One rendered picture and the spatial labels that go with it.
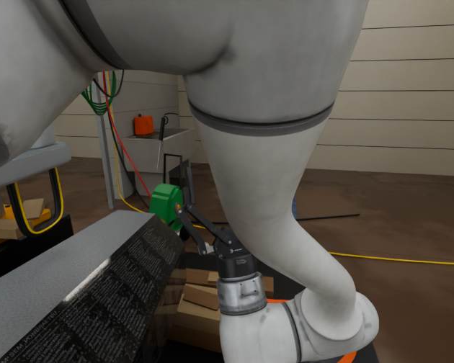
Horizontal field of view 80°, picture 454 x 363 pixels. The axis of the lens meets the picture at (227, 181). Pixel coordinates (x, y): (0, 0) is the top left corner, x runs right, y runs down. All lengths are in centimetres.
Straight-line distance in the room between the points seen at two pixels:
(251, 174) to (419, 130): 590
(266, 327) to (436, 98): 576
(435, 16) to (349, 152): 247
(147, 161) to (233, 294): 341
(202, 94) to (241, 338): 44
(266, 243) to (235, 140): 13
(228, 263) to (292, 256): 22
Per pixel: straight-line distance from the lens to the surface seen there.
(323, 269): 36
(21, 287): 115
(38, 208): 187
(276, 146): 16
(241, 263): 50
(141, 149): 383
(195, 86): 16
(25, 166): 107
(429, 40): 602
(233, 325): 53
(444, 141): 626
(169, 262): 134
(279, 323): 54
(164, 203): 258
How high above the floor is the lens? 142
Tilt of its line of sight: 18 degrees down
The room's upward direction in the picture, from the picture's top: straight up
